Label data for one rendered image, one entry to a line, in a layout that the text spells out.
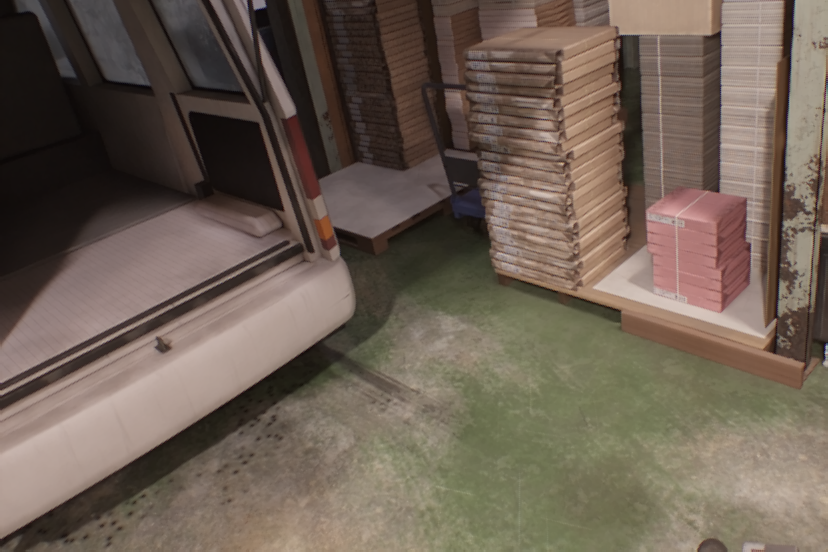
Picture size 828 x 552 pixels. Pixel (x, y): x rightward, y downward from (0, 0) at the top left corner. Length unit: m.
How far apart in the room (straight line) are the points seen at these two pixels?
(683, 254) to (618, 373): 0.52
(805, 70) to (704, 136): 0.80
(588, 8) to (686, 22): 2.02
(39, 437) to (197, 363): 0.46
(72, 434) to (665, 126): 2.39
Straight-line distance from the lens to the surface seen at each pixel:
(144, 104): 3.48
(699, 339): 2.76
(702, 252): 2.78
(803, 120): 2.37
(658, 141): 3.11
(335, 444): 2.63
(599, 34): 2.87
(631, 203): 3.79
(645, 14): 3.01
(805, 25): 2.30
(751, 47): 2.85
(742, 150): 2.97
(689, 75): 2.96
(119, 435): 2.35
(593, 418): 2.53
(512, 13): 4.59
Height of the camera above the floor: 1.66
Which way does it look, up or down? 26 degrees down
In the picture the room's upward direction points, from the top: 11 degrees counter-clockwise
